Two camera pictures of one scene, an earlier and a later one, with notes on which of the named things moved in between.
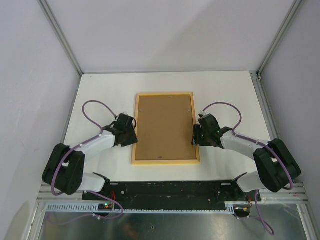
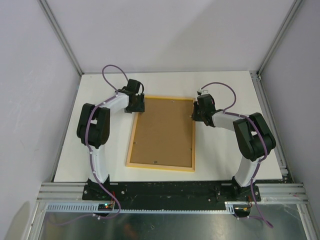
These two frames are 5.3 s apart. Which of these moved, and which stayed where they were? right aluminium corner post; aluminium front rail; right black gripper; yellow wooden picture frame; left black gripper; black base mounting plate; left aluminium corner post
Moved: left black gripper; right black gripper; yellow wooden picture frame
Stayed: aluminium front rail; black base mounting plate; left aluminium corner post; right aluminium corner post
